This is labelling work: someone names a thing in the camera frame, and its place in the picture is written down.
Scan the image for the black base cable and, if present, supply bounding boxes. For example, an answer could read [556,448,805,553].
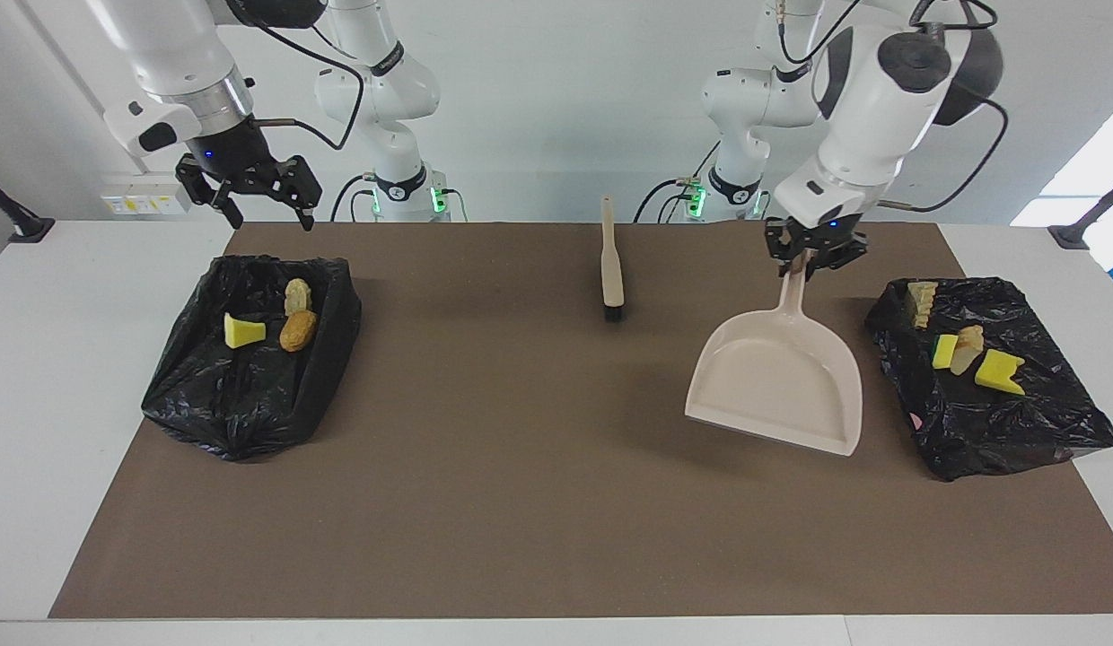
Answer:
[330,175,371,223]
[635,178,692,223]

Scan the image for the black bag covered box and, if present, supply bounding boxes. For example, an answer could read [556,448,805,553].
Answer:
[864,276,1113,483]

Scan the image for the pale bread chunk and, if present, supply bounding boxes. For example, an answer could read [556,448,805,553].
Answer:
[904,280,941,330]

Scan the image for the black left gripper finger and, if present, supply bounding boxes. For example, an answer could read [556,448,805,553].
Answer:
[764,218,798,279]
[808,231,870,283]

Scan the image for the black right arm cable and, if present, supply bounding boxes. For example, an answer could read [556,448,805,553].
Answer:
[224,0,365,152]

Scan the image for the black bag lined open bin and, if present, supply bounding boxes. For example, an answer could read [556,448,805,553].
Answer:
[141,255,363,463]

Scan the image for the beige plastic dustpan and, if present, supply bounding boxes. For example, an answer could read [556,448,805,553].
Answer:
[684,258,865,458]

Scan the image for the yellow sponge block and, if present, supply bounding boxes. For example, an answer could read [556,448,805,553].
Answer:
[974,348,1027,397]

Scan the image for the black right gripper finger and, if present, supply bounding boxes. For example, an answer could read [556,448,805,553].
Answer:
[269,156,324,233]
[176,154,245,231]

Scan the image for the brown bread roll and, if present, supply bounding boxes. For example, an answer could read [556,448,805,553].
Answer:
[279,310,319,353]

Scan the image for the orange striped croissant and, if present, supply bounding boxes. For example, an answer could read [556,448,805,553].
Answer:
[949,324,986,377]

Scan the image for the black clamp stand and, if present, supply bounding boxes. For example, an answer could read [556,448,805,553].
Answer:
[1047,175,1113,250]
[0,170,55,244]

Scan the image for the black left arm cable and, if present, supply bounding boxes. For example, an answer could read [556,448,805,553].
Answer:
[877,81,1010,214]

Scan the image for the beige brush black bristles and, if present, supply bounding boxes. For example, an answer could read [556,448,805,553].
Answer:
[600,196,627,323]

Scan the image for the white wall cable duct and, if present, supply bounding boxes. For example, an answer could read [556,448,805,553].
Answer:
[18,0,149,176]

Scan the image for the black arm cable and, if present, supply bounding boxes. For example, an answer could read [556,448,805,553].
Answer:
[224,0,365,152]
[877,81,1010,214]

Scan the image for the yellow sponge wedge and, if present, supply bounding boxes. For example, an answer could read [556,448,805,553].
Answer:
[223,311,267,349]

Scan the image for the white wall socket box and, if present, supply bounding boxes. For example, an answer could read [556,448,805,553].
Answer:
[101,175,191,216]

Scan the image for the brown table mat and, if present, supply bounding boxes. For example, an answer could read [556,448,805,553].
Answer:
[48,222,1113,620]

